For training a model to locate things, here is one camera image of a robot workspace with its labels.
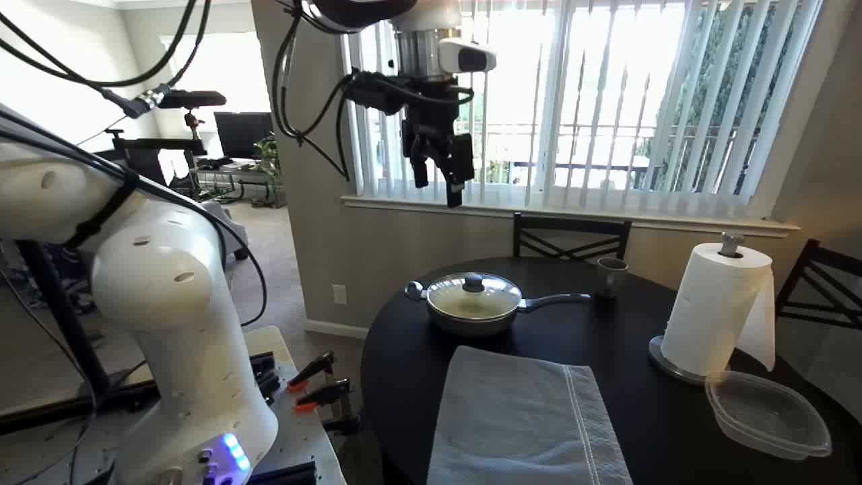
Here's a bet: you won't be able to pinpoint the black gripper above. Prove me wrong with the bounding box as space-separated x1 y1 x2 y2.
399 76 476 210

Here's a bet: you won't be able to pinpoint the dark wooden chair cross back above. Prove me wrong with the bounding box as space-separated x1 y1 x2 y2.
509 214 632 266

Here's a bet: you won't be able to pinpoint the white vertical window blinds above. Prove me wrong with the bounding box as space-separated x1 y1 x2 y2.
343 0 829 223

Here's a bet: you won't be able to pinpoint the small dark cup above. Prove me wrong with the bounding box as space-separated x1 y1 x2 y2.
593 257 630 301

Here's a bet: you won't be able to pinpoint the black computer monitor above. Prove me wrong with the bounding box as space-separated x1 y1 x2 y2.
210 107 277 164

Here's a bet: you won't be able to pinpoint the black clamp with red tips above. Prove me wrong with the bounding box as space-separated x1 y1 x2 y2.
286 351 339 394
290 374 355 417

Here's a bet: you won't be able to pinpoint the light blue dish towel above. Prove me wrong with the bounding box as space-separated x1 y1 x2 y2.
422 342 637 485

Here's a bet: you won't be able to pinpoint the white robot mounting platform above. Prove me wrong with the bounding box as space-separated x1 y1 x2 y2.
241 324 350 485

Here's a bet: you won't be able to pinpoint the metal paper towel holder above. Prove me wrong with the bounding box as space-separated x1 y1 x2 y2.
647 230 748 387

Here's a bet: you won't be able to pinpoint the white paper towel roll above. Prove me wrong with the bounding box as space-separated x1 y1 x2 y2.
658 239 782 381

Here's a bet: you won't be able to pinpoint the dark wooden chair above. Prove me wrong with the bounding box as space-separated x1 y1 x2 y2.
773 238 862 331

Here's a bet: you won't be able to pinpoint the black tripod stand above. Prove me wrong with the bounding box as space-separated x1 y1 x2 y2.
0 234 162 436

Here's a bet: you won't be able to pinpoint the clear plastic food container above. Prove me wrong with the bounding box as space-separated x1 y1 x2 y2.
704 370 835 463

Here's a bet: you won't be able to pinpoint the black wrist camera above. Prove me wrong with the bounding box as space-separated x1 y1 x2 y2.
343 71 409 117

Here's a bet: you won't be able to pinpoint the silver pot with long handle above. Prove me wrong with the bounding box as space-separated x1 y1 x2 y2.
402 270 595 340

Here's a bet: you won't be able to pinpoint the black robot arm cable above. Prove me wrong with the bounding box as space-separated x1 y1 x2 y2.
270 6 360 183

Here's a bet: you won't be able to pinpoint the black camera on stand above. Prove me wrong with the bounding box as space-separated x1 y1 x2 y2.
99 87 230 183

